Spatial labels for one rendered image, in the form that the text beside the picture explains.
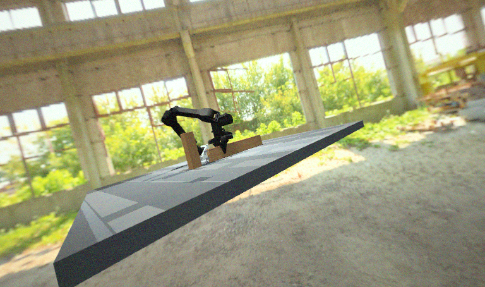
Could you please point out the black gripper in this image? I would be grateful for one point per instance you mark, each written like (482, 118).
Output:
(219, 136)

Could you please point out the brown wooden post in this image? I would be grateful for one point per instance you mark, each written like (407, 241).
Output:
(191, 150)

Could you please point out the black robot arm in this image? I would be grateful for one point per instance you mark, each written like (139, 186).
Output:
(206, 114)

